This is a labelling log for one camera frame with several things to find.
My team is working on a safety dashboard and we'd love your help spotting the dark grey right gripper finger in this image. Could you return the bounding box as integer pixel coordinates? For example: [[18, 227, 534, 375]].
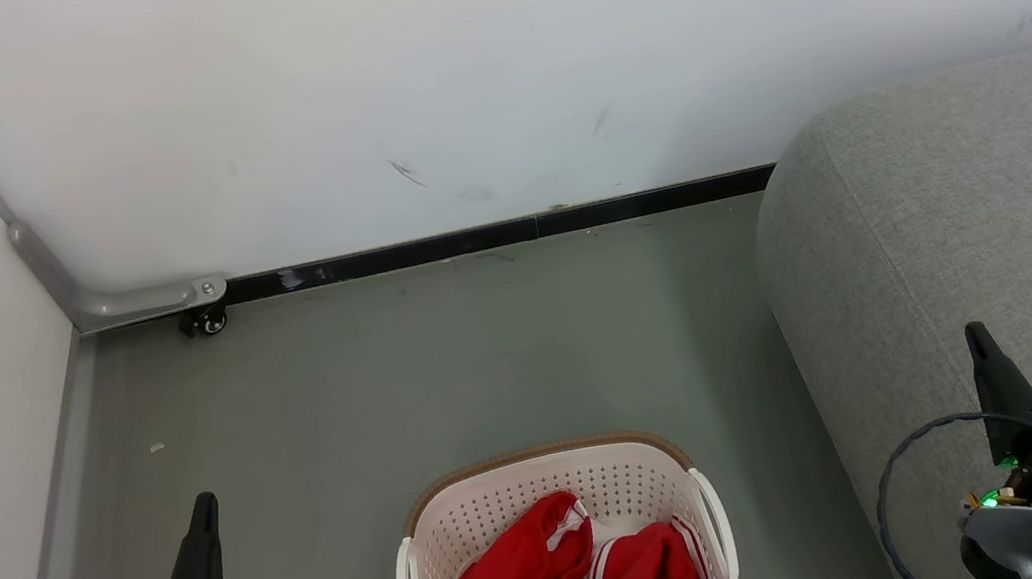
[[962, 314, 1032, 472]]

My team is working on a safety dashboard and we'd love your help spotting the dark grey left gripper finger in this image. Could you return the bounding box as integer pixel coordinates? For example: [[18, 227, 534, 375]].
[[140, 490, 230, 579]]

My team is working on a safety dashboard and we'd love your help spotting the grey fabric sofa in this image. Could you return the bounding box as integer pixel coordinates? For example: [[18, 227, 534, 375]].
[[733, 50, 1032, 579]]

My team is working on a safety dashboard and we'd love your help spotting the small black caster wheel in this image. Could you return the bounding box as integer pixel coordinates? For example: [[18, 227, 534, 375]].
[[178, 303, 230, 340]]

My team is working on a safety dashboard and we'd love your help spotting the white laundry basket brown rim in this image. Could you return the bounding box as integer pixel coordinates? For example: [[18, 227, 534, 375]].
[[379, 418, 741, 579]]

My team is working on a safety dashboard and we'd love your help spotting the black baseboard strip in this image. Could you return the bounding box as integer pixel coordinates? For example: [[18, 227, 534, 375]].
[[216, 162, 786, 306]]

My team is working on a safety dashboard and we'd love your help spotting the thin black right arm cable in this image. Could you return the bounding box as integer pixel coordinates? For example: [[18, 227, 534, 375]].
[[864, 404, 1032, 579]]

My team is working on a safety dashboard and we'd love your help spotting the grey panel bottom rail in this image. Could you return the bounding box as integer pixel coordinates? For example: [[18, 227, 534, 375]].
[[0, 334, 128, 579]]

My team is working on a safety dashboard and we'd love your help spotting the grey metal frame rail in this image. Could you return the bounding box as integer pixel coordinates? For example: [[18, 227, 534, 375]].
[[0, 0, 233, 348]]

